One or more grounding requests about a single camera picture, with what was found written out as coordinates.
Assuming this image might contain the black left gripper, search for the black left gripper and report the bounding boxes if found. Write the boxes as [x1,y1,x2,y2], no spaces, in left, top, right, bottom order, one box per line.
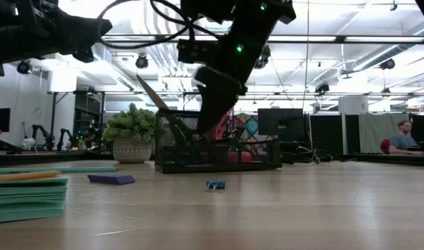
[0,0,114,76]

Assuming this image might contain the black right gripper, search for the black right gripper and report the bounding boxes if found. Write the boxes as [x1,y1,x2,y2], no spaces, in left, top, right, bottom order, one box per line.
[193,33,269,135]

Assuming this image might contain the green handled scissors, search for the green handled scissors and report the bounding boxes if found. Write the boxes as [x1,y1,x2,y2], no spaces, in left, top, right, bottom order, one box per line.
[135,74,199,143]

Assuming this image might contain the purple eraser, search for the purple eraser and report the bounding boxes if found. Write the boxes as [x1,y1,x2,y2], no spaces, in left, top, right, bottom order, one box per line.
[87,173,136,186]

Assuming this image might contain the teal pencil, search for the teal pencil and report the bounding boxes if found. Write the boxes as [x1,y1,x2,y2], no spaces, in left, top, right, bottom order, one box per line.
[0,166,118,175]

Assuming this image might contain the yellow pencil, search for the yellow pencil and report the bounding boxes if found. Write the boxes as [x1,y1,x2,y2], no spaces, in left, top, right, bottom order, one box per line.
[0,169,63,183]

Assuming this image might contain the teal sticky note pad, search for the teal sticky note pad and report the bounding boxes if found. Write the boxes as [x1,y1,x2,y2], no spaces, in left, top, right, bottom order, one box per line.
[0,177,69,224]

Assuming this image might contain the black mesh desk organizer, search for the black mesh desk organizer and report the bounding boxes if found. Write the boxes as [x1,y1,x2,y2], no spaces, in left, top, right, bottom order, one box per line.
[154,108,282,174]

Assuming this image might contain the black computer monitor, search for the black computer monitor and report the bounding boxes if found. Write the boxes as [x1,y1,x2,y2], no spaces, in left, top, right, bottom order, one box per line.
[257,108,305,142]

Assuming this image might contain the small blue binder clip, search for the small blue binder clip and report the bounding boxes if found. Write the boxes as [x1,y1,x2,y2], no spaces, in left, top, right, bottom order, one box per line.
[204,179,227,192]

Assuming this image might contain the green potted succulent plant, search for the green potted succulent plant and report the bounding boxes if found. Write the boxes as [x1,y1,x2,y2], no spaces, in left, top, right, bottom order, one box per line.
[102,103,156,165]

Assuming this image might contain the black room divider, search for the black room divider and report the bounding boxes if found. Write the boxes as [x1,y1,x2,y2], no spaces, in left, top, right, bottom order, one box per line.
[309,114,345,156]

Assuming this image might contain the green room divider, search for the green room divider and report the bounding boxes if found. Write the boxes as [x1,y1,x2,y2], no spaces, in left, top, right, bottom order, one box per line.
[358,112,413,153]

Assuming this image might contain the person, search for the person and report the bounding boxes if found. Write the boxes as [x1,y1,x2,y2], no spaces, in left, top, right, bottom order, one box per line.
[388,119,424,156]

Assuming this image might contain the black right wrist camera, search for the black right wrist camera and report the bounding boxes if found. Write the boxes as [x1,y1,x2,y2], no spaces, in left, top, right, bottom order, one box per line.
[177,39,222,65]

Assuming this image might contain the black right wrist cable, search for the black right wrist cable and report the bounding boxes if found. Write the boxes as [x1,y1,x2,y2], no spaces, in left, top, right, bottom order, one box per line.
[97,0,199,50]

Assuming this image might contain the black lamp power cable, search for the black lamp power cable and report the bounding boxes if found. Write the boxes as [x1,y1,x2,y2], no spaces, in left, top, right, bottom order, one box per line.
[280,144,357,165]

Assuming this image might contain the black aluminium table frame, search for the black aluminium table frame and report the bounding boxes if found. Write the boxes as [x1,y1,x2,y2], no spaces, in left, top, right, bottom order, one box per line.
[0,151,424,167]

